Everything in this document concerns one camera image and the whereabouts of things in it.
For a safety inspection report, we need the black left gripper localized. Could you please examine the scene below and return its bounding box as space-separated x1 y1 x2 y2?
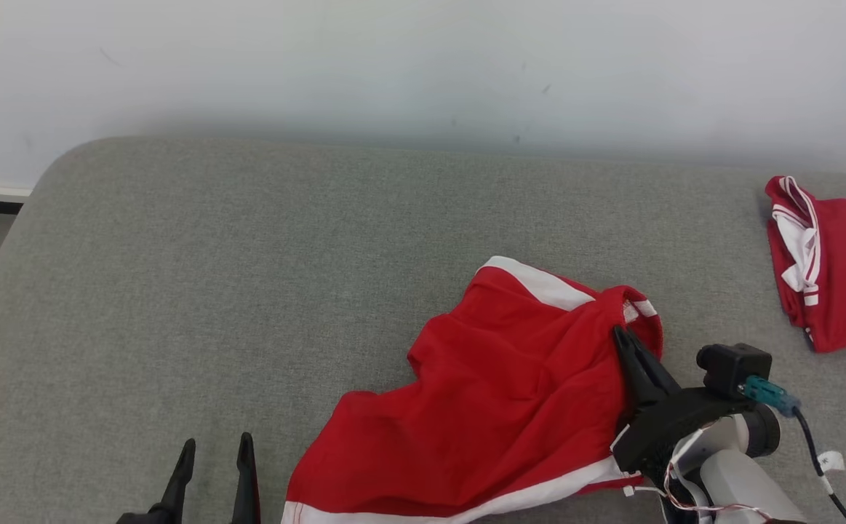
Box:
116 432 261 524

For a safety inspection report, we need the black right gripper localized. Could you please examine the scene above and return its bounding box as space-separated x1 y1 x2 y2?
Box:
612 325 756 479

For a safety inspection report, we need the red white shirt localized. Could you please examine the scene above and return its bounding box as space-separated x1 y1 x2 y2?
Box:
281 256 663 524

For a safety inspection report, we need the teal right camera cable connector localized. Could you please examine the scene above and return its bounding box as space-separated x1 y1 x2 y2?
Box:
741 375 802 417

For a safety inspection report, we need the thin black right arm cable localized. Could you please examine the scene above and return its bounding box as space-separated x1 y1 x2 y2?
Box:
791 408 846 524

